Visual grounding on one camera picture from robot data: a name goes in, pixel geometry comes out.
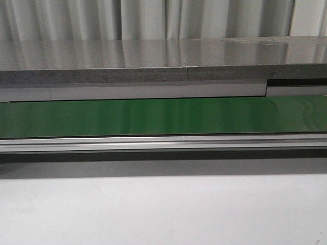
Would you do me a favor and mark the grey panel under counter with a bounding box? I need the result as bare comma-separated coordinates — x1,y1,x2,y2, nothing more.
1,79,326,102

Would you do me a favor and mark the white pleated curtain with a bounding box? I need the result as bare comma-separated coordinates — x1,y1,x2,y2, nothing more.
1,1,326,41

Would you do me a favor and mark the aluminium conveyor side rail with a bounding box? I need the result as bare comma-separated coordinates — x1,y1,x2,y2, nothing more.
1,133,326,153

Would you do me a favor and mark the grey stone counter slab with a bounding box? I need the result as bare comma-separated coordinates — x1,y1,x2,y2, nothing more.
1,36,326,88

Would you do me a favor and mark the green conveyor belt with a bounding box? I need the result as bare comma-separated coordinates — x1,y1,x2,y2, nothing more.
1,95,326,138

